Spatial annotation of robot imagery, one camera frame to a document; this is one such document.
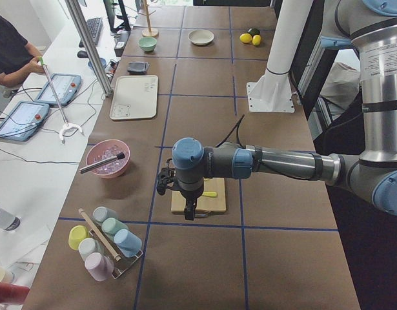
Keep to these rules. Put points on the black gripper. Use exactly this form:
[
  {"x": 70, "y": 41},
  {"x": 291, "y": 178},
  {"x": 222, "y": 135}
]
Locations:
[{"x": 189, "y": 195}]

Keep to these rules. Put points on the cream round plate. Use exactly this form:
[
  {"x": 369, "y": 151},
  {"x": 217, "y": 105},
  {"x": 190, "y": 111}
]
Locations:
[{"x": 200, "y": 37}]

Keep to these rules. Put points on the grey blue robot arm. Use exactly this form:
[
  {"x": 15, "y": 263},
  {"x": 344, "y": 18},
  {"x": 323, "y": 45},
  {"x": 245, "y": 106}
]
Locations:
[{"x": 369, "y": 26}]

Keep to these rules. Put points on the cream bear tray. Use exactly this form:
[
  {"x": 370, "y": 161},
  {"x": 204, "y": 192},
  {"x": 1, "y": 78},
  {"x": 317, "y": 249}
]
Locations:
[{"x": 135, "y": 97}]

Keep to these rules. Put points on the bamboo cutting board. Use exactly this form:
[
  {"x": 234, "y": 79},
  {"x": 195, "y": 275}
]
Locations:
[{"x": 205, "y": 205}]

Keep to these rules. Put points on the light blue cup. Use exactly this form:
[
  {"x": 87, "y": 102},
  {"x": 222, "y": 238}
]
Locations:
[{"x": 128, "y": 243}]

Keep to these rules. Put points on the mint green cup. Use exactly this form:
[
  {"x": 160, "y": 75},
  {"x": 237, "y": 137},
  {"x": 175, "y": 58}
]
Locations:
[{"x": 111, "y": 226}]

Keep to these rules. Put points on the wooden dowel rod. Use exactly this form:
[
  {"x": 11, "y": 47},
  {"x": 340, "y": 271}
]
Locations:
[{"x": 95, "y": 229}]

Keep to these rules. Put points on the clear acrylic cup rack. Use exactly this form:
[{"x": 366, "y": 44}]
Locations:
[{"x": 124, "y": 264}]

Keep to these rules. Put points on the steel black-tipped muddler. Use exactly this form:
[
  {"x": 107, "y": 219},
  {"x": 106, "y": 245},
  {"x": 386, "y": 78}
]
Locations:
[{"x": 101, "y": 163}]

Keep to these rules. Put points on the grey-blue cup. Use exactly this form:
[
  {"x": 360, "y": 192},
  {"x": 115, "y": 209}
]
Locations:
[{"x": 101, "y": 213}]

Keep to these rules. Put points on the pink cup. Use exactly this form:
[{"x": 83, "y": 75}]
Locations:
[{"x": 99, "y": 266}]

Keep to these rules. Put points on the pink bowl with ice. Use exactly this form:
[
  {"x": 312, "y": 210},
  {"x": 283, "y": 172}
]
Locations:
[{"x": 105, "y": 150}]

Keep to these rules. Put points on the white cup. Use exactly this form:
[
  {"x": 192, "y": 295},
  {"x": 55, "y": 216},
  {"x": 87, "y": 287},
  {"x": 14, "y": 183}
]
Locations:
[{"x": 89, "y": 246}]

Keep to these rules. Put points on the yellow cup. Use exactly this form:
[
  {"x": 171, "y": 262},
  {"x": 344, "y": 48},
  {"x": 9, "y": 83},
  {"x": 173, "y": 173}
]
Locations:
[{"x": 76, "y": 235}]

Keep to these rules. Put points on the reacher grabber tool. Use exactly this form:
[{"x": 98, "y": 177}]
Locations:
[{"x": 67, "y": 126}]

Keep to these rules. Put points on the folded grey cloth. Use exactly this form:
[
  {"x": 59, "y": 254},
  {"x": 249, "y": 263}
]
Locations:
[{"x": 138, "y": 67}]

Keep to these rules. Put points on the green bowl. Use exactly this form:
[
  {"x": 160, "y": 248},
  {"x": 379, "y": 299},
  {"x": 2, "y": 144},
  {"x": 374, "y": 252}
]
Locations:
[{"x": 147, "y": 44}]

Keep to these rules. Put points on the far blue teach pendant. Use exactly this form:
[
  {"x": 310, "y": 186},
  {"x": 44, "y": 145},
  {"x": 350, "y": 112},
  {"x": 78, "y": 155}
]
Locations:
[{"x": 66, "y": 86}]

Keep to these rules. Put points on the blue teach pendant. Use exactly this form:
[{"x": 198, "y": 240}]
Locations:
[
  {"x": 66, "y": 86},
  {"x": 23, "y": 121}
]

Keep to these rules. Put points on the yellow lemon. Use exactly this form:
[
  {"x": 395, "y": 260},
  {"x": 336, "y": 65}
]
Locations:
[
  {"x": 256, "y": 40},
  {"x": 245, "y": 38}
]

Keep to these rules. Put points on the wooden mug stand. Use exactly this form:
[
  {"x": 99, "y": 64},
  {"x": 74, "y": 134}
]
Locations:
[{"x": 149, "y": 31}]

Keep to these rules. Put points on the grey bottle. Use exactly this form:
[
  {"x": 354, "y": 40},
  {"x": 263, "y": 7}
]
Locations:
[{"x": 8, "y": 222}]

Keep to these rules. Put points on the near blue teach pendant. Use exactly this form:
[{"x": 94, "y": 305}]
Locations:
[{"x": 23, "y": 121}]

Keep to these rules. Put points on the green avocado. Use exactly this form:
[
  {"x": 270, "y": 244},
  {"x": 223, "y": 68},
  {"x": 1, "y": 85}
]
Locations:
[{"x": 253, "y": 31}]

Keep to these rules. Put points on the cream cup at edge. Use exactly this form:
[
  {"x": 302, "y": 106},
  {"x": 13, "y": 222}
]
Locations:
[{"x": 6, "y": 276}]

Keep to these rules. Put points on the red cylinder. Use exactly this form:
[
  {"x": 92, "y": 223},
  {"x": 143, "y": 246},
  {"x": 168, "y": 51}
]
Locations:
[{"x": 11, "y": 294}]

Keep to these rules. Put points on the black keyboard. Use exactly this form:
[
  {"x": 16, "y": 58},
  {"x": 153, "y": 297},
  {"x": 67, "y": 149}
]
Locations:
[{"x": 95, "y": 26}]

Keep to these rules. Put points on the person in black shirt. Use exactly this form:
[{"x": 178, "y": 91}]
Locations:
[{"x": 18, "y": 57}]

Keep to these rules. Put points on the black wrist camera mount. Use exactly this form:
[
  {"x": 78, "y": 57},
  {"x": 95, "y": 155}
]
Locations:
[{"x": 167, "y": 179}]

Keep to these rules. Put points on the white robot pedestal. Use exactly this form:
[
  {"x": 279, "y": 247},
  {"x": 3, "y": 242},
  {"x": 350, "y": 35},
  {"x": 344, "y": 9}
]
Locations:
[{"x": 272, "y": 92}]

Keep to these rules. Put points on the aluminium frame post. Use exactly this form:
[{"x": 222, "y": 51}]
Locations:
[{"x": 81, "y": 26}]

